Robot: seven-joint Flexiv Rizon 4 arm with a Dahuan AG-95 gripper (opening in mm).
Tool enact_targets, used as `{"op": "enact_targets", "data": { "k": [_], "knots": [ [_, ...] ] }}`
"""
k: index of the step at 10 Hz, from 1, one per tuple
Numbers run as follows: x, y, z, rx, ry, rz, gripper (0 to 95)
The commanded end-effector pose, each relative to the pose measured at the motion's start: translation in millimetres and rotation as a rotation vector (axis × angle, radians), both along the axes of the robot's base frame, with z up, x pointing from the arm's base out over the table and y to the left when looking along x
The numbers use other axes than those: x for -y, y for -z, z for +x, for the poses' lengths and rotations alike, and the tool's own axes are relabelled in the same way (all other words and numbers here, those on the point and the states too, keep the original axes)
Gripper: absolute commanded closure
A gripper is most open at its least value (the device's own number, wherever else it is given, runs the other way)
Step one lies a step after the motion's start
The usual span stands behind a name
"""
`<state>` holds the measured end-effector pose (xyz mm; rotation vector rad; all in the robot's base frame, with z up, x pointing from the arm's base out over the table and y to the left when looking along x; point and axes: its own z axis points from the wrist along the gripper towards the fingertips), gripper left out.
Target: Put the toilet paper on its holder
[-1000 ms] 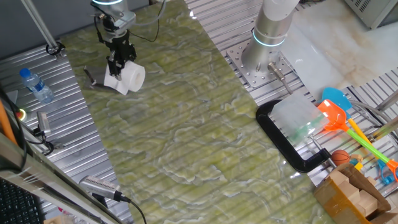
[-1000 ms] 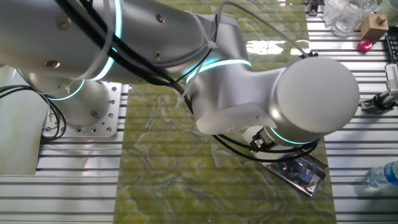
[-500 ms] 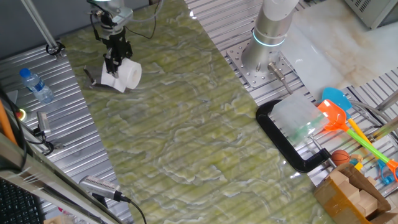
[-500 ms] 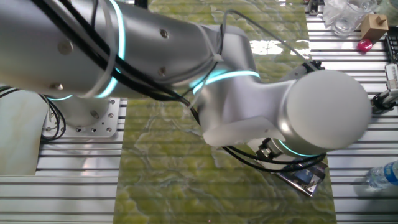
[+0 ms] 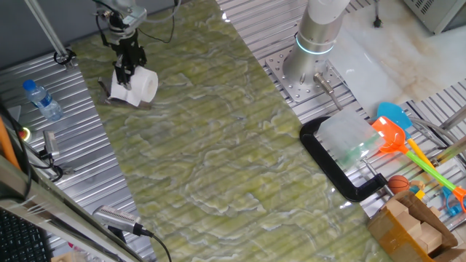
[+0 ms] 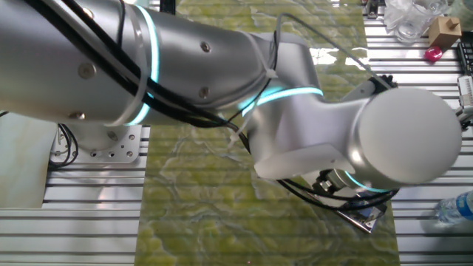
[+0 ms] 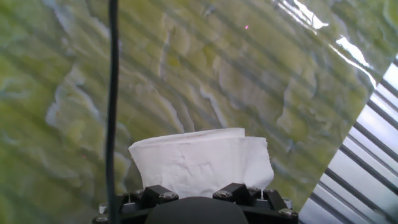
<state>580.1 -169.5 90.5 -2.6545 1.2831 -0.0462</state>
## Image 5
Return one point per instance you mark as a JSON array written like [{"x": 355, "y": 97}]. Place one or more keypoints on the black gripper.
[{"x": 127, "y": 47}]

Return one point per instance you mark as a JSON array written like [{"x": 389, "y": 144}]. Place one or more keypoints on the white toilet paper roll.
[{"x": 142, "y": 87}]

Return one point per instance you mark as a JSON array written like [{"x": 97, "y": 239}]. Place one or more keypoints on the grey metal plate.
[{"x": 105, "y": 91}]

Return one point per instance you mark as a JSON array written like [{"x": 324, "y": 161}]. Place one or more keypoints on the clear water bottle blue cap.
[{"x": 43, "y": 103}]

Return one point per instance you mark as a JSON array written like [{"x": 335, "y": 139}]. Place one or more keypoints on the grey metal pole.
[{"x": 45, "y": 29}]

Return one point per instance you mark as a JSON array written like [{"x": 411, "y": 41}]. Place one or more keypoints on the black metal clamp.
[{"x": 51, "y": 143}]

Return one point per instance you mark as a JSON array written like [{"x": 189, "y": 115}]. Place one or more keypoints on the red emergency stop button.
[{"x": 24, "y": 134}]

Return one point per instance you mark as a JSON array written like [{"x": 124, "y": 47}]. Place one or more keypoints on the orange stick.
[{"x": 7, "y": 145}]

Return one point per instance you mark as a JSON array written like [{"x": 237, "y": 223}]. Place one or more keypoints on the green marble pattern mat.
[{"x": 236, "y": 182}]

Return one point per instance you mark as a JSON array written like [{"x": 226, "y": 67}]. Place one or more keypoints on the black keyboard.
[{"x": 18, "y": 240}]

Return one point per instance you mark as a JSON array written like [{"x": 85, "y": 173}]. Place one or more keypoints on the black C-clamp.
[{"x": 327, "y": 163}]

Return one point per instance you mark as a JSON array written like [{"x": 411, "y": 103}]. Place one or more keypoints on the translucent plastic box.
[{"x": 346, "y": 138}]

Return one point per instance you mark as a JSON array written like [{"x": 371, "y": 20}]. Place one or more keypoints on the white marble pattern sheet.
[{"x": 382, "y": 62}]

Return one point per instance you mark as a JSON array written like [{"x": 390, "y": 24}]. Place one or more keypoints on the black power plug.
[{"x": 377, "y": 22}]

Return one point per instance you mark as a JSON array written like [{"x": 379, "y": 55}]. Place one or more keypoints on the small toy basketball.
[{"x": 398, "y": 184}]

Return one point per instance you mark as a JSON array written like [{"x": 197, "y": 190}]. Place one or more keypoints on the brown cardboard box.
[{"x": 386, "y": 233}]

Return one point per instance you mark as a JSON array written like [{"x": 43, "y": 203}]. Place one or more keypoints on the grey microwave oven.
[{"x": 433, "y": 12}]

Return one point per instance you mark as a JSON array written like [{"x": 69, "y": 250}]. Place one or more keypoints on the small yellow blue toy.
[{"x": 418, "y": 191}]

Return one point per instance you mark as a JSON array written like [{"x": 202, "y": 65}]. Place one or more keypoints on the plain wooden block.
[
  {"x": 431, "y": 238},
  {"x": 407, "y": 223}
]

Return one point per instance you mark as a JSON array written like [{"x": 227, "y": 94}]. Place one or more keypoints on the bare metal rod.
[
  {"x": 455, "y": 118},
  {"x": 453, "y": 149}
]

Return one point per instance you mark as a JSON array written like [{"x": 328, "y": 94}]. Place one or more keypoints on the aluminium frame rail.
[{"x": 54, "y": 214}]

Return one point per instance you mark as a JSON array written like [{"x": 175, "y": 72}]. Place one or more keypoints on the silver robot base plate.
[{"x": 291, "y": 85}]

